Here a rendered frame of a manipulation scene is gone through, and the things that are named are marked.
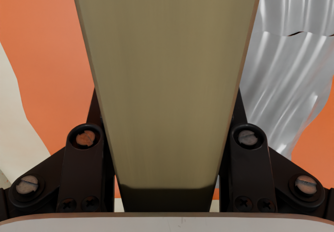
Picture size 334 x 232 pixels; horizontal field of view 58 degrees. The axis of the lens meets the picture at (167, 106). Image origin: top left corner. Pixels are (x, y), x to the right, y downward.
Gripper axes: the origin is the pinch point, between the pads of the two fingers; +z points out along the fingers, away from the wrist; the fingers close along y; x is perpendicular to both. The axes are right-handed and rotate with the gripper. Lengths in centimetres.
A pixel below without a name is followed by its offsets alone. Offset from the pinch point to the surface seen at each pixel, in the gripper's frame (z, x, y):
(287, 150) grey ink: 5.5, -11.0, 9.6
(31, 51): 6.1, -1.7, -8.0
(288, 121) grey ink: 5.6, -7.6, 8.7
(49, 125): 6.0, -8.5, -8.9
